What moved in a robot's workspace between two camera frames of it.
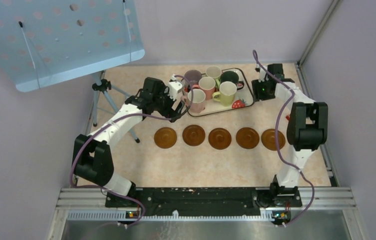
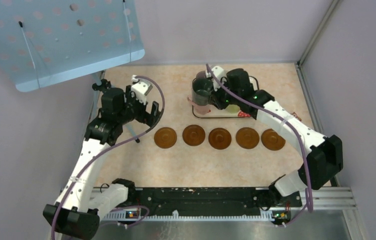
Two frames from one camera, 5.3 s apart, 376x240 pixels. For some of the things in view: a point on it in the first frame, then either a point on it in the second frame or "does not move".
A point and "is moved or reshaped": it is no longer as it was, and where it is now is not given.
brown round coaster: [268, 139] does not move
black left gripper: [169, 111] -> [146, 117]
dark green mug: [231, 76] is moved or reshaped
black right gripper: [257, 95] -> [214, 99]
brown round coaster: [247, 138] does not move
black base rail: [199, 201] does not move
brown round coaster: [165, 137] does not move
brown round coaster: [219, 138] does not move
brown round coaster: [193, 135] does not move
